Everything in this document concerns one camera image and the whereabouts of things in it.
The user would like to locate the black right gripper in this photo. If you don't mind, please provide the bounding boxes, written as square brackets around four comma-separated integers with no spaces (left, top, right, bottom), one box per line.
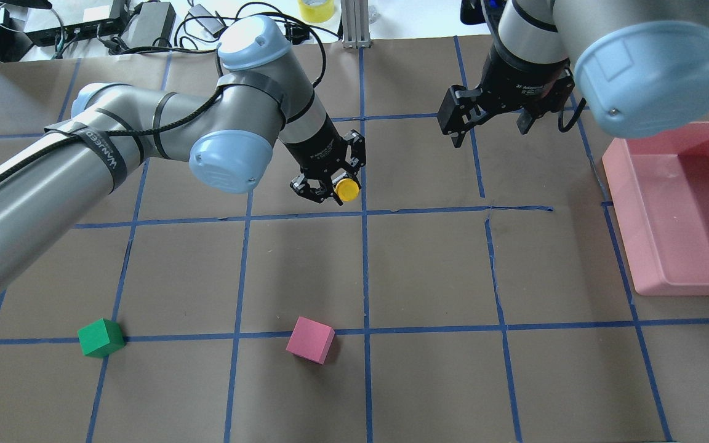
[437,43,574,148]

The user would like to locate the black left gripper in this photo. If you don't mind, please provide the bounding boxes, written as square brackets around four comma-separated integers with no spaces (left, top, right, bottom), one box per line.
[281,118,367,204]

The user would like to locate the yellow push button switch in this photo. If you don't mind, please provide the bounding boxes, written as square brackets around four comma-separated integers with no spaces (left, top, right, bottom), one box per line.
[333,177,362,204]

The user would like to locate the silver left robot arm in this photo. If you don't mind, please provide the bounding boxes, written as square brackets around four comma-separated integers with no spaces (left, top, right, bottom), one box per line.
[0,14,366,294]

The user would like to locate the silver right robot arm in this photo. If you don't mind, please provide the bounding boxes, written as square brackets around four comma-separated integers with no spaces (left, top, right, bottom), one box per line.
[437,1,709,148]

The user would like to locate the yellow tape roll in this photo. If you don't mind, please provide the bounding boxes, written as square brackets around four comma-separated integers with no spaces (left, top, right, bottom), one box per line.
[297,0,335,23]

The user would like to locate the pink foam cube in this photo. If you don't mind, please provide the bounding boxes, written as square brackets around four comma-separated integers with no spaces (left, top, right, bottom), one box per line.
[285,316,335,365]

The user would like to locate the pink plastic tray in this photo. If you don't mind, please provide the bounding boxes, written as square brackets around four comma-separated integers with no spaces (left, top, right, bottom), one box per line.
[603,122,709,297]

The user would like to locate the black power adapter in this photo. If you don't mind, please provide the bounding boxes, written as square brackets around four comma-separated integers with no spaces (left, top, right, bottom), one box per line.
[124,2,175,48]

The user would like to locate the green foam cube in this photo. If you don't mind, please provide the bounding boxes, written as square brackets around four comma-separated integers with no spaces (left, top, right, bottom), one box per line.
[77,319,126,359]

